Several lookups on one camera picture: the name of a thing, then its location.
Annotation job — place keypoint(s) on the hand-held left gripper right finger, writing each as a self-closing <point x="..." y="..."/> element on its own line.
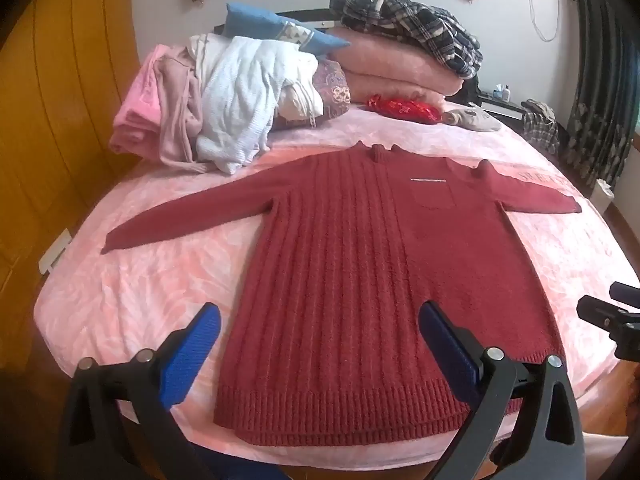
<point x="449" y="352"/>

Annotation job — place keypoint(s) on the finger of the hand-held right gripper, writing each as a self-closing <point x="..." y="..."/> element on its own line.
<point x="626" y="294"/>
<point x="607" y="317"/>

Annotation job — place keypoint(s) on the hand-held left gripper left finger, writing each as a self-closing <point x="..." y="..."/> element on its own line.
<point x="196" y="347"/>

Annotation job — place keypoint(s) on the dark red knit sweater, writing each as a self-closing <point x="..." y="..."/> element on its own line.
<point x="360" y="280"/>

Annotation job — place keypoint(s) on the pink bed blanket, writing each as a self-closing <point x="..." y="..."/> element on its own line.
<point x="150" y="285"/>

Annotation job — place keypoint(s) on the white bin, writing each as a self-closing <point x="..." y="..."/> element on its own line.
<point x="603" y="194"/>

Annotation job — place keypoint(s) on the white wardrobe label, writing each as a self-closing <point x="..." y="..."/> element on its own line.
<point x="56" y="251"/>

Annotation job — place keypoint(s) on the grey plaid cloth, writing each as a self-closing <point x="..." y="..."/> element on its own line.
<point x="540" y="127"/>

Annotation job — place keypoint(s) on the dark patterned curtain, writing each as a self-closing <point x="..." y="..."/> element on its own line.
<point x="600" y="85"/>

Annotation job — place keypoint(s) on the dark nightstand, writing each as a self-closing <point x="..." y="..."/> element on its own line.
<point x="500" y="105"/>

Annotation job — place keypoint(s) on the grey hat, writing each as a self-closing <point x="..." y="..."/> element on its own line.
<point x="472" y="119"/>

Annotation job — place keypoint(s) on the white bottle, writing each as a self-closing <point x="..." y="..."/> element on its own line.
<point x="506" y="92"/>

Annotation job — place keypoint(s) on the tissue box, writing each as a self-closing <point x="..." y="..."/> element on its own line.
<point x="497" y="92"/>

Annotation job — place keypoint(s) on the pink folded cloth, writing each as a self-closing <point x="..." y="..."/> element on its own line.
<point x="137" y="110"/>

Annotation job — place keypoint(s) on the white knit garment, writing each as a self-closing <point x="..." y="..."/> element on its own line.
<point x="235" y="105"/>

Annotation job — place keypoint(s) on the red embroidered pouch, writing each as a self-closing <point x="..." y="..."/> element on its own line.
<point x="405" y="108"/>

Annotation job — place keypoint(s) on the wooden wardrobe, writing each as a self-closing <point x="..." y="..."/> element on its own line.
<point x="65" y="125"/>

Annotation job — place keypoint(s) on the cream garment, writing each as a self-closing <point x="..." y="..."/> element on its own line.
<point x="300" y="97"/>

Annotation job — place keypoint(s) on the purple patterned pillow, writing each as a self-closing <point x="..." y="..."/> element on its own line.
<point x="332" y="87"/>

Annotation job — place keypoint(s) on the pink folded quilt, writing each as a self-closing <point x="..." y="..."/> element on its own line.
<point x="390" y="67"/>

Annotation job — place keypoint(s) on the blue pillow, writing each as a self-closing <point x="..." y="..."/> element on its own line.
<point x="260" y="27"/>

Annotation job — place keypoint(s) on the dark plaid garment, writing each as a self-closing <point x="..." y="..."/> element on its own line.
<point x="420" y="25"/>

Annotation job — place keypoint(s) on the black headboard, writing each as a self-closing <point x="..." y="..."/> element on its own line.
<point x="305" y="19"/>

